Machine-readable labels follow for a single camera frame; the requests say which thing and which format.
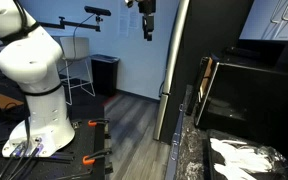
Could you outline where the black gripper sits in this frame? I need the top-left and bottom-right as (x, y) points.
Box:
(142, 14), (155, 42)

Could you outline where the white plastic knife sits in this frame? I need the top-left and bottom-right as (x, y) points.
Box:
(221, 139), (249, 146)

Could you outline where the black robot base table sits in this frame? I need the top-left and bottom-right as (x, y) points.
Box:
(0, 106), (114, 180)

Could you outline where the black refrigerator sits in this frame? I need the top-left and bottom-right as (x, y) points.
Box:
(158, 0), (255, 145)

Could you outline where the black trash bin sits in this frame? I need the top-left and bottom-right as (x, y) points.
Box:
(89, 53), (121, 98)

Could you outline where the white chair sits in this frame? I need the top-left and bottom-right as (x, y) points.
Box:
(59, 36), (97, 106)

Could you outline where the orange black bar clamp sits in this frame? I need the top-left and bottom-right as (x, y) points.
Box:
(87, 117), (111, 128)
(81, 148), (114, 167)

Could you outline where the pale upper cabinet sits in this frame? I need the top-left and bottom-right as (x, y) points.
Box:
(239, 0), (288, 42)

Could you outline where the black microwave oven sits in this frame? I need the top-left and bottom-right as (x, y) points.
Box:
(193, 54), (288, 143)

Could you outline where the blue base cabinet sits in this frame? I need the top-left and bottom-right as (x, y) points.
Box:
(163, 103), (185, 180)

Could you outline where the white plastic spoon stack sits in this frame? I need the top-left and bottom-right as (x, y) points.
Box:
(213, 162), (259, 180)

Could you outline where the clear plastic bag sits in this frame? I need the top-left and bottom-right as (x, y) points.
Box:
(247, 143), (288, 172)

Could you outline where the white wall paper sheet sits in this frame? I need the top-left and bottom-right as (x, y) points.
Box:
(118, 3), (131, 38)
(129, 9), (140, 30)

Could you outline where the long silver refrigerator handle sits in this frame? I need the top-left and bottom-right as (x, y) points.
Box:
(162, 0), (191, 96)

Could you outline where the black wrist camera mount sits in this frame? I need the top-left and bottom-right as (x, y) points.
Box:
(135, 0), (158, 16)

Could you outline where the black stereo camera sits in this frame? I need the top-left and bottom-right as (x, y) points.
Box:
(83, 5), (112, 17)

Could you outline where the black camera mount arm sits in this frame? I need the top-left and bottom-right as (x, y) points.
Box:
(38, 15), (102, 33)

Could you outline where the short silver refrigerator handle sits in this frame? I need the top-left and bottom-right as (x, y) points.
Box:
(153, 93), (170, 141)

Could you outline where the black base cable bundle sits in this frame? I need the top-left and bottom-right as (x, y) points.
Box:
(0, 99), (42, 180)

